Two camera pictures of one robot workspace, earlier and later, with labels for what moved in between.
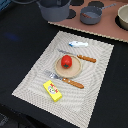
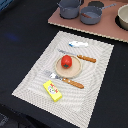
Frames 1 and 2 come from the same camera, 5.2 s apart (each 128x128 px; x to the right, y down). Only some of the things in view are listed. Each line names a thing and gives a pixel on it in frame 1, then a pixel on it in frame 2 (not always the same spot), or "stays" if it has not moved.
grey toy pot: (54, 11) to (69, 9)
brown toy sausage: (86, 15) stays
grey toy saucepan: (91, 14) stays
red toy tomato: (66, 61) stays
